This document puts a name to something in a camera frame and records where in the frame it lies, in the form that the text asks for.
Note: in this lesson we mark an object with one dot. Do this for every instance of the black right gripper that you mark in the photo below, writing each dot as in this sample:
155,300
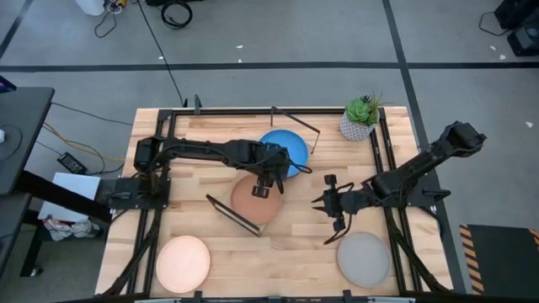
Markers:
349,202

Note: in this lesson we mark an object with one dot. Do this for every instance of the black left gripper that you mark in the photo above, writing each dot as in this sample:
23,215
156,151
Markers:
273,162

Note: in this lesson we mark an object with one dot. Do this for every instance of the terracotta brown round plate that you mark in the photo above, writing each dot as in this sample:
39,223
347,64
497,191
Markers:
257,210

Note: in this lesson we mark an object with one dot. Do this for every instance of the blue round plate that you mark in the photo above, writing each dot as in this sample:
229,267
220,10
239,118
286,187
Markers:
286,143

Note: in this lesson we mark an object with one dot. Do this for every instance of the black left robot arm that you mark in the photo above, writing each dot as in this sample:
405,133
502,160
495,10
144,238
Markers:
202,149

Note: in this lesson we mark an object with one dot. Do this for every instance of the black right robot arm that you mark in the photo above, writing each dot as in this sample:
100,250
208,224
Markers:
421,166

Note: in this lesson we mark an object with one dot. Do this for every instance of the grey round plate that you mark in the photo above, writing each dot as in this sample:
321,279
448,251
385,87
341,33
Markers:
364,259

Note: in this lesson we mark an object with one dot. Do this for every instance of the succulent in white patterned pot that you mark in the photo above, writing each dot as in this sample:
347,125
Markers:
358,122

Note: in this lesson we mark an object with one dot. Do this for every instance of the peach pink round plate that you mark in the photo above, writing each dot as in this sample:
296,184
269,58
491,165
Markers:
183,264

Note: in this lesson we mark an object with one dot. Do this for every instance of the black mat with hazard stripes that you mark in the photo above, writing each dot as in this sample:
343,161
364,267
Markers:
505,256

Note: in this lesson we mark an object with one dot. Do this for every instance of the white flat board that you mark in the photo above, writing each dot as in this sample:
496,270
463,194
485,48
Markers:
71,185

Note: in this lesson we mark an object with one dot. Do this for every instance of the black power adapter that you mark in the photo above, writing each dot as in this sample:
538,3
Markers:
71,163

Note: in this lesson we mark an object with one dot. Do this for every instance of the crumpled white cloth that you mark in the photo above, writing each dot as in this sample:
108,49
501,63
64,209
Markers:
69,229

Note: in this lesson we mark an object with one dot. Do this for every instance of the black desk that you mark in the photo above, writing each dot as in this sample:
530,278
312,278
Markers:
23,134

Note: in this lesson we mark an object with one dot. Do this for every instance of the white container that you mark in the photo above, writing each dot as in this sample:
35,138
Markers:
90,6

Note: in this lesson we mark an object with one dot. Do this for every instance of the black equipment case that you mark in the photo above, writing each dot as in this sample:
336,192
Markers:
524,25

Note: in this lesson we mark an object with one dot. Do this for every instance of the black metal rig frame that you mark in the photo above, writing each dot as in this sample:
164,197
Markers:
236,112

